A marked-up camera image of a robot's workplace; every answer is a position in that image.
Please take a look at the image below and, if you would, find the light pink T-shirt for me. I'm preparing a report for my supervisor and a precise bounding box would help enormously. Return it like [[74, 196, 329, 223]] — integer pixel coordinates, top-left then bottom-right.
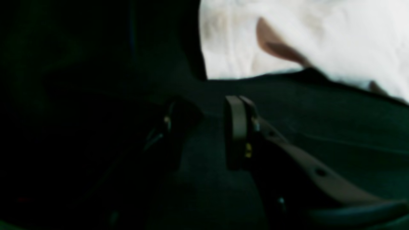
[[199, 0, 409, 104]]

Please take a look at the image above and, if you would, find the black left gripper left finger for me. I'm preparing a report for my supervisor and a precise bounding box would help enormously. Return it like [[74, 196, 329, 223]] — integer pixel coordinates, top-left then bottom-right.
[[96, 99, 204, 230]]

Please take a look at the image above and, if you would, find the black table cloth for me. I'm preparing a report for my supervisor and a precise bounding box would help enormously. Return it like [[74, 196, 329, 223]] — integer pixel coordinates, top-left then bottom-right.
[[1, 0, 408, 230]]

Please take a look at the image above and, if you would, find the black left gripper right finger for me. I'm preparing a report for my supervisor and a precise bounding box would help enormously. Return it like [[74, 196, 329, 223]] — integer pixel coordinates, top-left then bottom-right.
[[224, 96, 408, 230]]

